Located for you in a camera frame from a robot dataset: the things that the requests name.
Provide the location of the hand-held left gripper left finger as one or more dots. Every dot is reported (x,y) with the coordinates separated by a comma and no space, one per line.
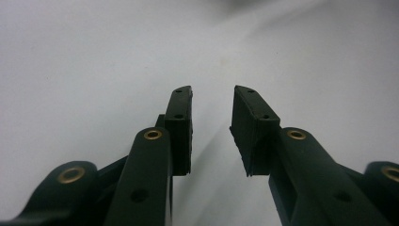
(147,175)

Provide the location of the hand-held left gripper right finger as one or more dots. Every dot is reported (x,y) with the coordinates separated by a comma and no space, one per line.
(301,175)

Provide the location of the large white paper sheet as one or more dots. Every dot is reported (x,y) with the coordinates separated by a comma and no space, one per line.
(94,62)

